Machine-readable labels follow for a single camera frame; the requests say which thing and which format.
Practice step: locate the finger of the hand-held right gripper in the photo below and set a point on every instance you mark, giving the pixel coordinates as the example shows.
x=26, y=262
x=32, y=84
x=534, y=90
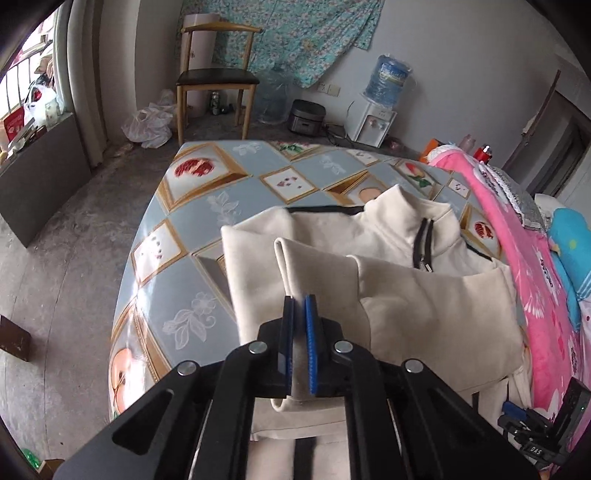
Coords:
x=516, y=410
x=512, y=427

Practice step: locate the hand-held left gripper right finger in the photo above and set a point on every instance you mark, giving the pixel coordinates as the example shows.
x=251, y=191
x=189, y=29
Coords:
x=312, y=344

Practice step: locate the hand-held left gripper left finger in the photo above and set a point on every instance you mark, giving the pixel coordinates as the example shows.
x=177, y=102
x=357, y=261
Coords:
x=288, y=344

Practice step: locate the cream zip-up jacket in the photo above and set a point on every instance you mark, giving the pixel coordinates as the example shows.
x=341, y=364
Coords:
x=415, y=304

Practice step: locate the pink printed blanket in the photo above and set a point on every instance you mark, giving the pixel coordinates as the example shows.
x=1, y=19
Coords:
x=531, y=277

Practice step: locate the blue pillow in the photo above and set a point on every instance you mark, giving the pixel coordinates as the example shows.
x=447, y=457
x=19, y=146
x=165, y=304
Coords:
x=572, y=249

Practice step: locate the fruit print tablecloth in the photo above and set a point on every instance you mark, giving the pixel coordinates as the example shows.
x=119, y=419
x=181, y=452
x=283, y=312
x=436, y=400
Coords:
x=194, y=203

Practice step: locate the grey lace cloth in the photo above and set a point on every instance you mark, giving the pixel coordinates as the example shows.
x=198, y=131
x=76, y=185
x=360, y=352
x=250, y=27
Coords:
x=517, y=194

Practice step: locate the dark rice cooker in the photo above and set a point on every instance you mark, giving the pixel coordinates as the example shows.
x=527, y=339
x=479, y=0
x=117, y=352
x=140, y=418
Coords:
x=305, y=117

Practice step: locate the orange packet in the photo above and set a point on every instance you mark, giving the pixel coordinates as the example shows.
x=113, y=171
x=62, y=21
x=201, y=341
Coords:
x=429, y=148

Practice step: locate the white water dispenser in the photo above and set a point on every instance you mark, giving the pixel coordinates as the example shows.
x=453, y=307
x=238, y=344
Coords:
x=369, y=122

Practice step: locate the empty clear water jug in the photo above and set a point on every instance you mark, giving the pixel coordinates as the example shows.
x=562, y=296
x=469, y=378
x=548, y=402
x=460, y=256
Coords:
x=273, y=97

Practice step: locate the small clear bottle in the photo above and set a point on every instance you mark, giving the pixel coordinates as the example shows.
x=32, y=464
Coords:
x=467, y=143

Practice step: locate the red lighter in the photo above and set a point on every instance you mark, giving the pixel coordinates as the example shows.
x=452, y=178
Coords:
x=483, y=153

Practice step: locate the white plastic bag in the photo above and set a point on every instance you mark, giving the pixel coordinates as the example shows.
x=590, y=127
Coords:
x=147, y=124

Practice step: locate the small cardboard box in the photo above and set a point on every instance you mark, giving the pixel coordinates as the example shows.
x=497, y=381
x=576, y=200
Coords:
x=51, y=466

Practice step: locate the blue water dispenser bottle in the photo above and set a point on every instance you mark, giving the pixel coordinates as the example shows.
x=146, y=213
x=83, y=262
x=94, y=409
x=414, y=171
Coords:
x=387, y=81

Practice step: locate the brown wooden block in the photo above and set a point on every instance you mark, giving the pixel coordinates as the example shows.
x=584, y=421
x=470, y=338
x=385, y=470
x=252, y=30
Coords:
x=14, y=339

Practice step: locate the wooden chair with dark seat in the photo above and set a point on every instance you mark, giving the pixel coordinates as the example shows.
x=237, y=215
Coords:
x=214, y=78

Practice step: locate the dark panel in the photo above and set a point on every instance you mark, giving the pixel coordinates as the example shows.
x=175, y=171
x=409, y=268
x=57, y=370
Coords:
x=41, y=180

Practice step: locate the pale pink cylinder appliance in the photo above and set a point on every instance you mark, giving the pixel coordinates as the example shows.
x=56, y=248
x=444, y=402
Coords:
x=199, y=50

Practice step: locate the teal floral hanging cloth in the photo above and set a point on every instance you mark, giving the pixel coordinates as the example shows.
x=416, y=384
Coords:
x=295, y=37

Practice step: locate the white window curtain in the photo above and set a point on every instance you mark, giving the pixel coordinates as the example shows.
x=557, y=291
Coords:
x=85, y=83

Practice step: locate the white bag with red print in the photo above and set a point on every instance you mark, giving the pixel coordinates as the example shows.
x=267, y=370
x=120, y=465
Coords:
x=44, y=104

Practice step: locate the red box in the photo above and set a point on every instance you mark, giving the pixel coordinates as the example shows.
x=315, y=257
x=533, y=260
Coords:
x=14, y=123

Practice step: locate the wall socket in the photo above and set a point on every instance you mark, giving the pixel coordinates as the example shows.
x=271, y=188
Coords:
x=329, y=89

